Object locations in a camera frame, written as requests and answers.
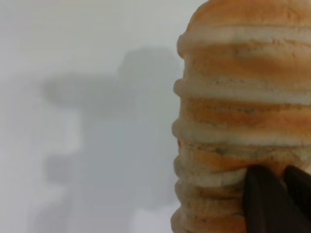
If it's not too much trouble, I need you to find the ridged bread roll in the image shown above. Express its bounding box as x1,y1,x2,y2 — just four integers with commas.
170,0,311,233

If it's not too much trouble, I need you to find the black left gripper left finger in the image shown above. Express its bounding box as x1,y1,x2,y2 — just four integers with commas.
243,164,296,233

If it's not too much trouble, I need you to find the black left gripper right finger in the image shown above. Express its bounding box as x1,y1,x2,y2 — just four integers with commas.
283,166,311,233

